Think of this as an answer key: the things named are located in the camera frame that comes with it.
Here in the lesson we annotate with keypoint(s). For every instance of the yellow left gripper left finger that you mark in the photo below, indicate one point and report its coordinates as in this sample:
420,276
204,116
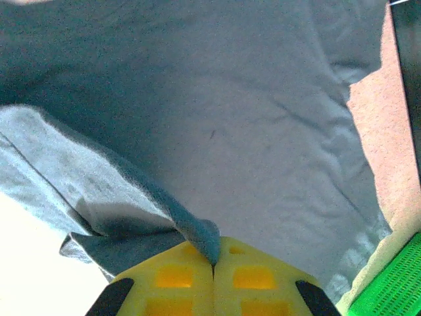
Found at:
171,283

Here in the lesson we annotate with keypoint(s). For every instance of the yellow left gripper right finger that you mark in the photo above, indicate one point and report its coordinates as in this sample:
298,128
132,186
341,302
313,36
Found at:
260,283

